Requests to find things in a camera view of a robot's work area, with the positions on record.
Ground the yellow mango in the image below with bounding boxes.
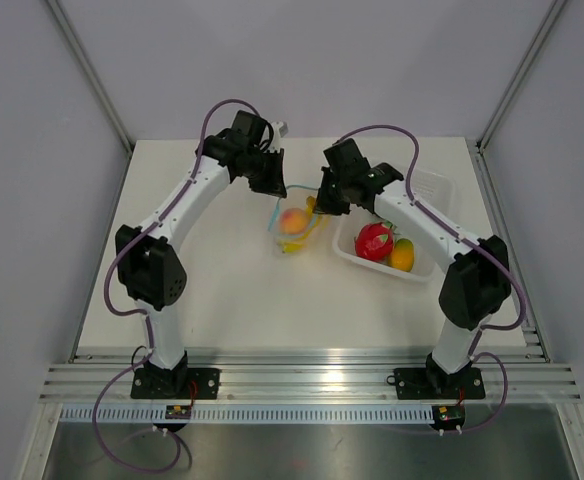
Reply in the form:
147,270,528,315
306,196,316,215

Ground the orange peach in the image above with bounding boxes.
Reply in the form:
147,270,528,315
278,208,310,235

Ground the clear zip top bag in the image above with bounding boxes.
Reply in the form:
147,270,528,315
267,184,330,256

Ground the yellow banana bunch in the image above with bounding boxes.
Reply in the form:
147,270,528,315
275,224,324,254

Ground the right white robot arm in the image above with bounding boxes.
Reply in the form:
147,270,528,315
316,158,514,396

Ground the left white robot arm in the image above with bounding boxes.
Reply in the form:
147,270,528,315
108,122,288,398

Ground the red dragon fruit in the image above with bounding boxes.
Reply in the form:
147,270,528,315
354,222,394,262

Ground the white plastic basket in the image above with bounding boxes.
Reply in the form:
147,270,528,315
332,170,467,283

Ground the orange green mango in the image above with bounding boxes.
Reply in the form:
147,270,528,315
387,238,415,272

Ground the right small circuit board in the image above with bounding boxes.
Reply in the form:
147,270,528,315
432,405,466,429

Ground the small circuit board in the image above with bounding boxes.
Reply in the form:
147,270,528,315
432,405,466,429
165,405,192,421

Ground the left small circuit board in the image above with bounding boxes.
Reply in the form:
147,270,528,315
165,405,192,421

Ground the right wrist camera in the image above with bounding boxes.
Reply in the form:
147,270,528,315
323,138,370,176

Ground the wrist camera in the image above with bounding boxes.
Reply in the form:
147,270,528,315
230,110,289,151
323,138,370,176

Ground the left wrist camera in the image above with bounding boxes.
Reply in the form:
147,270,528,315
230,110,289,151

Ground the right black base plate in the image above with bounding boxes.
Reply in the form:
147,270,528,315
385,366,486,400

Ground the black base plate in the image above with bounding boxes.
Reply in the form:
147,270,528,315
385,366,486,400
130,367,221,400

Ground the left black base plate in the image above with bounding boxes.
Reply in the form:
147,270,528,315
130,367,221,400

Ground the left aluminium corner post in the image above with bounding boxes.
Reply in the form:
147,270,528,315
43,0,135,159

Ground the aluminium corner post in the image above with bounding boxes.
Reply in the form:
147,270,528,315
43,0,135,159
476,0,571,154

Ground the aluminium rail beam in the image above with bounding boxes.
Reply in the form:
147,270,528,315
39,346,581,404

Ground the right aluminium corner post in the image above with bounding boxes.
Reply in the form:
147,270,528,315
476,0,571,154

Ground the white slotted cable duct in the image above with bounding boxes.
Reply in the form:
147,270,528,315
60,404,433,425

